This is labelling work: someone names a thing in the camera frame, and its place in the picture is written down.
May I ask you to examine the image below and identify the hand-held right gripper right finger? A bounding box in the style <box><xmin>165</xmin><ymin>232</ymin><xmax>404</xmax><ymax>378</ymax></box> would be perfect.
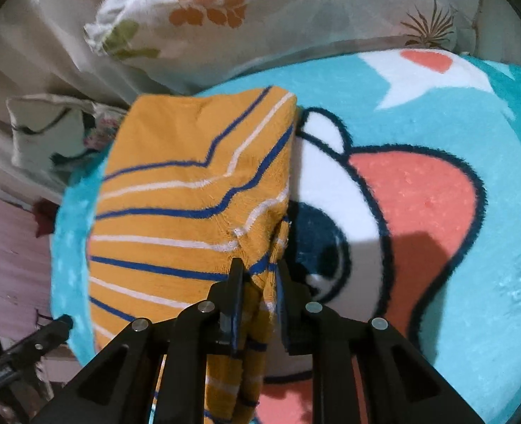
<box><xmin>275</xmin><ymin>258</ymin><xmax>487</xmax><ymax>424</ymax></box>

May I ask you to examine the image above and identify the white leaf print pillow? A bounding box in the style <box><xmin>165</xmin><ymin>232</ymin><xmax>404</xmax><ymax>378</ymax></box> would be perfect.
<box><xmin>84</xmin><ymin>0</ymin><xmax>484</xmax><ymax>93</ymax></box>

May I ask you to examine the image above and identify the white patterned bedding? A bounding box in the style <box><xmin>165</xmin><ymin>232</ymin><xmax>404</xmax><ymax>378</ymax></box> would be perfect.
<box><xmin>6</xmin><ymin>94</ymin><xmax>131</xmax><ymax>182</ymax></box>

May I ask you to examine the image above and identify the yellow striped knit sweater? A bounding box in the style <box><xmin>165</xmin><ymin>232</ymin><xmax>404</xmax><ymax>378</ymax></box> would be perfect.
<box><xmin>87</xmin><ymin>86</ymin><xmax>298</xmax><ymax>424</ymax></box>

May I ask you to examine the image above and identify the beige curtain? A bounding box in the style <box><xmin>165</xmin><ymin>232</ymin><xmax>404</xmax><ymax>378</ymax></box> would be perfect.
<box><xmin>0</xmin><ymin>0</ymin><xmax>155</xmax><ymax>195</ymax></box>

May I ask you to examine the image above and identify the teal cartoon print blanket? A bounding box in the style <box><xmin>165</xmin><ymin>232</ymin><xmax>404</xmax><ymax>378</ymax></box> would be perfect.
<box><xmin>51</xmin><ymin>48</ymin><xmax>521</xmax><ymax>424</ymax></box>

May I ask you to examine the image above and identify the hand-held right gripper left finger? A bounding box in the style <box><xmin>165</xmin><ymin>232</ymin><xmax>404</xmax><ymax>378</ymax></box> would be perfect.
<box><xmin>30</xmin><ymin>258</ymin><xmax>246</xmax><ymax>424</ymax></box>

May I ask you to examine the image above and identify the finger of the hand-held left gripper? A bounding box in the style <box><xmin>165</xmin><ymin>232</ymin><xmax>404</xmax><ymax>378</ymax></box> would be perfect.
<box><xmin>24</xmin><ymin>314</ymin><xmax>74</xmax><ymax>354</ymax></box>

